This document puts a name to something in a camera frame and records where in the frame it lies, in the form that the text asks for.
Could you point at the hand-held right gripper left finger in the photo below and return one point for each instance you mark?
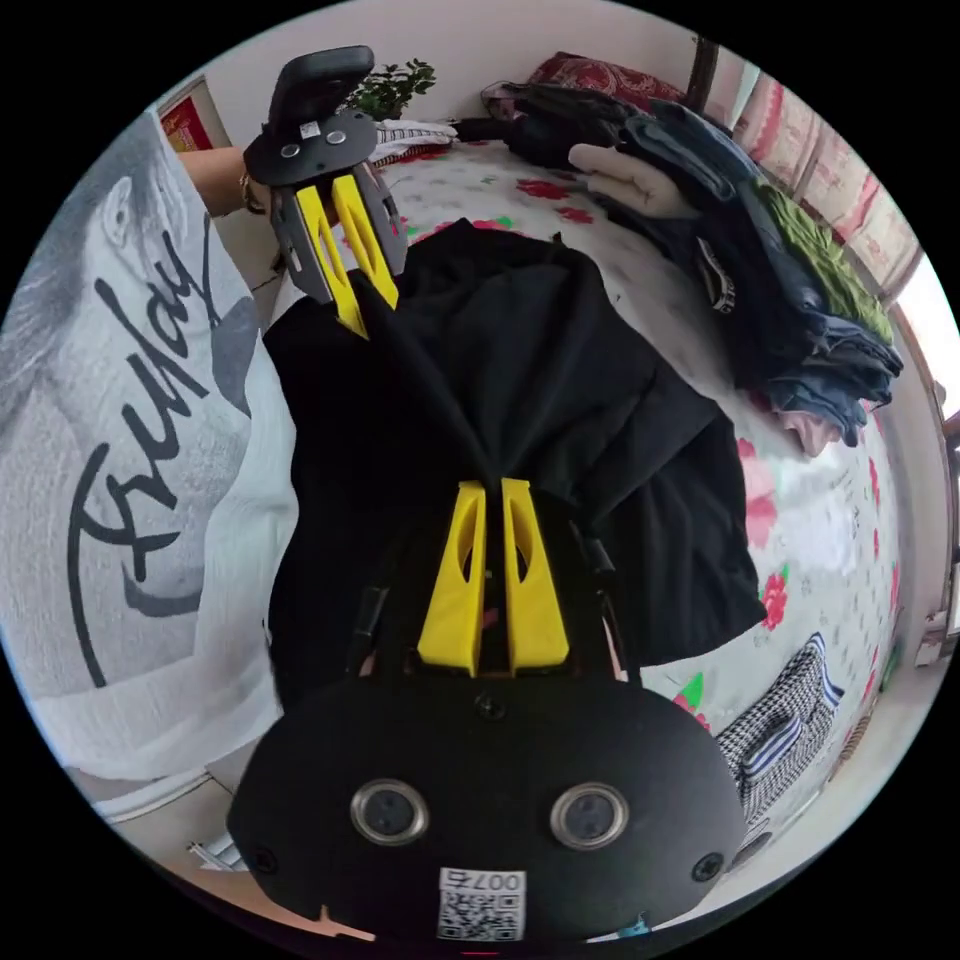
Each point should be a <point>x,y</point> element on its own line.
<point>452,600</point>

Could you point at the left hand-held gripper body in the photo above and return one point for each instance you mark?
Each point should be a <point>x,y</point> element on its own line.
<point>315,146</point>

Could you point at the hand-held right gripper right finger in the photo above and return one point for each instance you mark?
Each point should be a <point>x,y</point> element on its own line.
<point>534,607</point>

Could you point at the black hoodie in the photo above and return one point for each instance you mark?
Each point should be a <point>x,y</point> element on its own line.
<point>525,360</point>

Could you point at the person's left forearm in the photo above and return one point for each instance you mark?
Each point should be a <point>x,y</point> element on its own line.
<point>214,176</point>

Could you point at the person's left hand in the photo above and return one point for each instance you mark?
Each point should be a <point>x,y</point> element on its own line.
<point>259,201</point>

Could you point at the striped white cloth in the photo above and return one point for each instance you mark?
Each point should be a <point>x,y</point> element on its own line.
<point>414,139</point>

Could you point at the green potted plant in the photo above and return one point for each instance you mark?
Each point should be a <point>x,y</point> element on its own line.
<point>394,86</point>

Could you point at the houndstooth garment with striped trim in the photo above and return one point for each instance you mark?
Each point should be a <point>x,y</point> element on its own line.
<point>780,731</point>

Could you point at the red patterned pillow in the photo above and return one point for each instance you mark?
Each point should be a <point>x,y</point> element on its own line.
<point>600,75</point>

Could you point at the person's body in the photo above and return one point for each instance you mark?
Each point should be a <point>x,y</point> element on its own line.
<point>112,465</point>

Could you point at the pile of clothes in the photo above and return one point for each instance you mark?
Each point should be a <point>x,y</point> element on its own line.
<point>787,300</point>

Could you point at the pink floral curtain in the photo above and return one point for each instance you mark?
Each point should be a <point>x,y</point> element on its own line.
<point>832,165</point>

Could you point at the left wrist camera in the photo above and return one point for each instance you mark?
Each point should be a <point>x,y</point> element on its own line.
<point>315,75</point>

